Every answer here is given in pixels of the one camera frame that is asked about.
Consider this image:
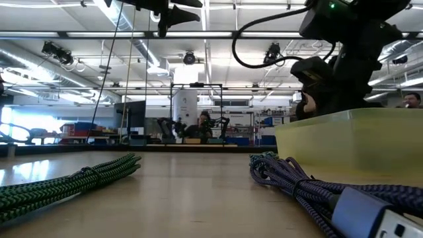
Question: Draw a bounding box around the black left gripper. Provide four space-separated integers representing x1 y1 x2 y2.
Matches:
122 0 204 38

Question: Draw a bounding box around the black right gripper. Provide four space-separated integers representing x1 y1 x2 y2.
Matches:
295 84 384 120

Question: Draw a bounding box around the teal braided USB-C cable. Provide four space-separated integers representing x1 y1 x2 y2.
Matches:
249 151 279 166

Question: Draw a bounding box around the green braided USB-C cable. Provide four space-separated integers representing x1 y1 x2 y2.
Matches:
0 152 142 225

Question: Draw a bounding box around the yellow translucent plastic tray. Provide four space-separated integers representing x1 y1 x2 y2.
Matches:
274 107 423 188

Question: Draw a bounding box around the person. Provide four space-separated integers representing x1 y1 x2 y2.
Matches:
396 92 423 109
184 111 214 139

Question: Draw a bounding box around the black ceiling-mounted device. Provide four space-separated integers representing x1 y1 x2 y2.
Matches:
263 42 282 65
42 41 74 65

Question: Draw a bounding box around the white round pillar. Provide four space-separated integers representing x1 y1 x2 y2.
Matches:
173 89 198 128

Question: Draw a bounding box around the black background monitor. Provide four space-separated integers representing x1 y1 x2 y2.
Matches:
114 100 146 136

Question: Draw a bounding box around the background robot station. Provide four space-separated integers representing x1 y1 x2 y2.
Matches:
157 82 231 141

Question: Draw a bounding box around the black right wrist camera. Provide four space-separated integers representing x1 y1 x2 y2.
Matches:
290 56 334 89

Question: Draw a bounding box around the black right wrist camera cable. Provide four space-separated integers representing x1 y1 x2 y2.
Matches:
231 5 338 69

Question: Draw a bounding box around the purple braided USB-C cable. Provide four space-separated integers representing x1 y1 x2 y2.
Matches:
249 155 423 238

